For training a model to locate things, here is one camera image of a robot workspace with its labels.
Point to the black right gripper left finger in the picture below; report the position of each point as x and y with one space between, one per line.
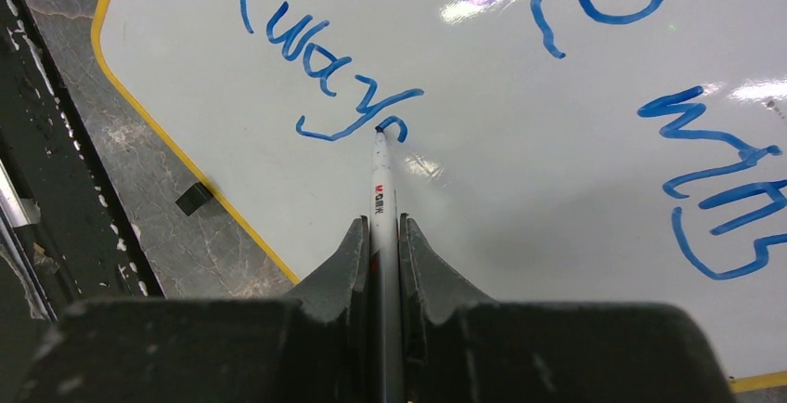
306 345

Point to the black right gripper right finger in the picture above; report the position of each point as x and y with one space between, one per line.
463 346

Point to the blue whiteboard marker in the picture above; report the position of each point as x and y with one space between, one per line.
388 374

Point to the yellow framed whiteboard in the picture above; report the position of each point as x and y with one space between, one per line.
606 150

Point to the whiteboard metal stand leg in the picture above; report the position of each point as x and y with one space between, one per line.
194 198

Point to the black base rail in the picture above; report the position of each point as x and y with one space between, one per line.
65 236

